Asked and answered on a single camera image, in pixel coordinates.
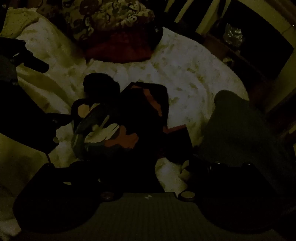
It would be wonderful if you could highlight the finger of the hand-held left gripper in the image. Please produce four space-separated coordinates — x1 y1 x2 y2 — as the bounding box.
45 112 74 127
0 38 49 73

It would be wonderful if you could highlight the black fuzzy cloth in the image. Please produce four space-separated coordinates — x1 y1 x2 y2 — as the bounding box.
83 72 122 102

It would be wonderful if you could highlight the dark red cloth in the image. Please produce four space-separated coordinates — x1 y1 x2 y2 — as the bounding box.
163 125 194 160

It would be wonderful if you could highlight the shiny crumpled object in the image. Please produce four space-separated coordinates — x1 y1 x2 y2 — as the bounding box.
224 23 244 45

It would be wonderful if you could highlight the dark red pillow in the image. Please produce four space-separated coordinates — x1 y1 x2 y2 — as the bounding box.
85 23 163 63

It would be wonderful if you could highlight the white patterned blanket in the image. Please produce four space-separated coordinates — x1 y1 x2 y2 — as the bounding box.
0 16 250 234

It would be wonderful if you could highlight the teal floral garment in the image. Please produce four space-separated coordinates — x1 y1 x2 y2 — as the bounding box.
70 98 139 160

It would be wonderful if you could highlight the dark green cloth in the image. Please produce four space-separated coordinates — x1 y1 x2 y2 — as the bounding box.
198 90 280 167

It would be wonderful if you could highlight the floral pillow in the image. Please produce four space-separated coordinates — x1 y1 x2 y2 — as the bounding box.
38 0 156 47

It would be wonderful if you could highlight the black and orange garment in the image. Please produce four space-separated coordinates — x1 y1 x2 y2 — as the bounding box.
88 81 170 193

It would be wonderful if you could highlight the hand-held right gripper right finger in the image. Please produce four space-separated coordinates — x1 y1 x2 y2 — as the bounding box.
181 161 253 201

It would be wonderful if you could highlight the pale yellow cloth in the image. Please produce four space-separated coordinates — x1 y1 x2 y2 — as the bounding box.
5 7 43 35

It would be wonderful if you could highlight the wooden bed headboard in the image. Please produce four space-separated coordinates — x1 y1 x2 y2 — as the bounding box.
159 0 222 37

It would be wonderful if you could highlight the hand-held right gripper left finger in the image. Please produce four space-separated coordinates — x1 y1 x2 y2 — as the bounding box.
44 161 121 201

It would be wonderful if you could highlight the wooden side cabinet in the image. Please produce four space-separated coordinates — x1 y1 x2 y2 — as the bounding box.
196 0 296 112

